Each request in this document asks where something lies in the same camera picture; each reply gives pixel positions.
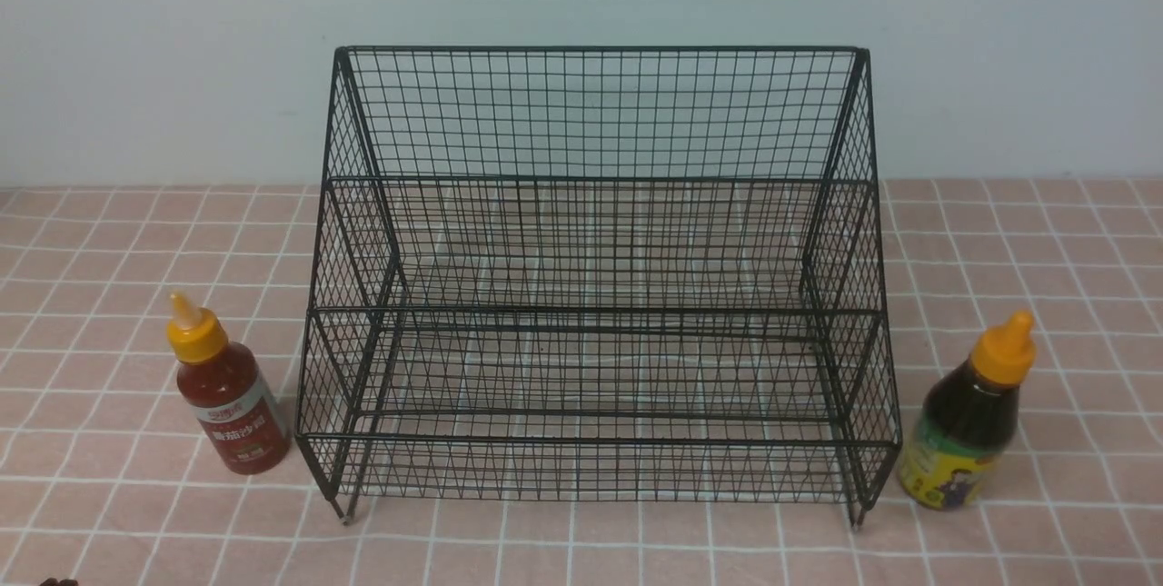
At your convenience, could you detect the black wire mesh rack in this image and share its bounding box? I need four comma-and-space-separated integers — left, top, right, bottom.
294, 47, 904, 528

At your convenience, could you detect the dark sauce bottle yellow cap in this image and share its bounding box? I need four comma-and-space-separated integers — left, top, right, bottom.
897, 310, 1036, 512

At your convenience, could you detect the red ketchup squeeze bottle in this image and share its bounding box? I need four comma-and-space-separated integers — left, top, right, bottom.
166, 292, 290, 477

